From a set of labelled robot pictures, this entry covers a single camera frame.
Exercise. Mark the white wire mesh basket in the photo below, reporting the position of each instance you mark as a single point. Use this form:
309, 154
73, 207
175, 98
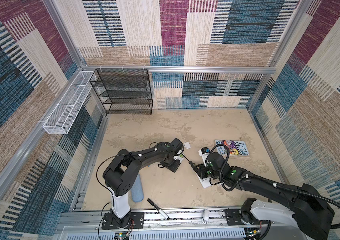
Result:
64, 114

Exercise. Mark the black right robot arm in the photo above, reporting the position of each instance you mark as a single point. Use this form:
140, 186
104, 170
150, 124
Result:
308, 210

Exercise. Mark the black wire mesh shelf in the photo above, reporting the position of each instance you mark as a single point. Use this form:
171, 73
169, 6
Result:
124, 91

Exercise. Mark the white cylinder on rail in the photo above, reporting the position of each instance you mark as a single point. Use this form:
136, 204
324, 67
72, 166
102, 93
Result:
206, 216

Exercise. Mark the aluminium front rail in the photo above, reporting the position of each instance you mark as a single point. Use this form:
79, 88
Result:
183, 217

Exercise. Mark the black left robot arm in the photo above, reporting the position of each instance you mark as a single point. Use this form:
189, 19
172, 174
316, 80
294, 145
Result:
123, 170

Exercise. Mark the black yellow screwdriver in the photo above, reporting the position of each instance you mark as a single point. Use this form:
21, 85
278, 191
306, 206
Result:
188, 160

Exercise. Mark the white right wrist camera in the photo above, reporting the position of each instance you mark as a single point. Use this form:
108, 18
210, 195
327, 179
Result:
203, 153

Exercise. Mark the white remote with red buttons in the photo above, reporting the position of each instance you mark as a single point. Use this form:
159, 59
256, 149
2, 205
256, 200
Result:
180, 157

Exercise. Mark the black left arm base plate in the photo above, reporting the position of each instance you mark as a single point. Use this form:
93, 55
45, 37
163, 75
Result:
132, 219

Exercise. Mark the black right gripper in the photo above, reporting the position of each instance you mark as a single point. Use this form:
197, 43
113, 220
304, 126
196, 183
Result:
203, 175

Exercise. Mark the black marker pen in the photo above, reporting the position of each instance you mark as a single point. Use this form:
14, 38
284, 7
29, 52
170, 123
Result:
161, 212

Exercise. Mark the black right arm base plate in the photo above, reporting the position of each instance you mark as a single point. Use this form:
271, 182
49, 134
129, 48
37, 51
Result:
235, 217

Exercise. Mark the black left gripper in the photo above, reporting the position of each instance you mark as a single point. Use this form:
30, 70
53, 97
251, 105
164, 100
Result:
174, 168

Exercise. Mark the colourful magazine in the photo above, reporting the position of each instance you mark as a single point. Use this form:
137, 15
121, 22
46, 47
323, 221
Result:
236, 147

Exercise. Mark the white battery cover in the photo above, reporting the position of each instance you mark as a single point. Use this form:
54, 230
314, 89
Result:
187, 145

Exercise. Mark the white air conditioner remote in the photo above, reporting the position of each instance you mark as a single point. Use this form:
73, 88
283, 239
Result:
205, 182

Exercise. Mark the blue grey glasses case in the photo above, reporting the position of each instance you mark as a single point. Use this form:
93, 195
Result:
137, 190

